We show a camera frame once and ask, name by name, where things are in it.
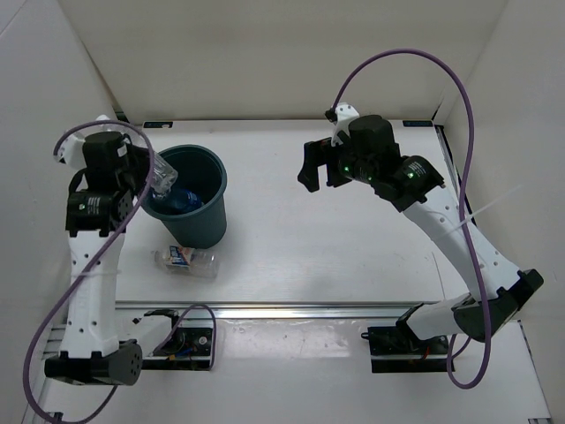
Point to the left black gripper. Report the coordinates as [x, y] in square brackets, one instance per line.
[138, 156]

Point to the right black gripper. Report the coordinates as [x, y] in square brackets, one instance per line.
[318, 154]

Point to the clear unlabelled plastic bottle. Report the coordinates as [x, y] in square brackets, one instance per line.
[164, 177]

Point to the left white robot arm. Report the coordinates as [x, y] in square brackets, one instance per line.
[96, 350]

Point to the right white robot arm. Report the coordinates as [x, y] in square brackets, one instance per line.
[497, 288]

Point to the dark teal plastic bin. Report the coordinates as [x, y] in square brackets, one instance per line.
[201, 171]

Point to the clear bottle orange blue label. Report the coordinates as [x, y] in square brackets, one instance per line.
[187, 261]

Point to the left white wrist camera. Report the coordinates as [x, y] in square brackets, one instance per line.
[69, 149]

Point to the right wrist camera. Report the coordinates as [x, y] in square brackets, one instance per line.
[341, 116]

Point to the aluminium table edge rail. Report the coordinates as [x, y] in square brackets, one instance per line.
[275, 311]

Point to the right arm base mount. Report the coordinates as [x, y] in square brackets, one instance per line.
[393, 353]

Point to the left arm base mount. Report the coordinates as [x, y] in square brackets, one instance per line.
[190, 349]

